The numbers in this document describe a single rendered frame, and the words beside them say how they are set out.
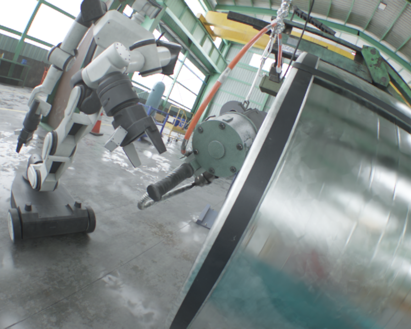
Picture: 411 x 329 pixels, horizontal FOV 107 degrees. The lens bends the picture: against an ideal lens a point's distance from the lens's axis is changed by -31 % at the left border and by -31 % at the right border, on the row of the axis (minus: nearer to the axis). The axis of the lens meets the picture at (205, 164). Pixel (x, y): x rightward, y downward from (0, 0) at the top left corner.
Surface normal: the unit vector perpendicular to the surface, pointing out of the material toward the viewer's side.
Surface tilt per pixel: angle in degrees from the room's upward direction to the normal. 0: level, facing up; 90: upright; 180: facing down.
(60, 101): 90
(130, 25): 61
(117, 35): 105
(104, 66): 99
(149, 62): 94
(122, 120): 115
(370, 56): 90
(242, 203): 78
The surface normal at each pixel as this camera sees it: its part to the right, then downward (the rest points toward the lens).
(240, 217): -0.26, -0.14
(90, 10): 0.19, 0.51
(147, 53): 0.36, 0.38
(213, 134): -0.52, 0.38
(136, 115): 0.72, -0.28
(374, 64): -0.48, -0.05
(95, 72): -0.21, 0.25
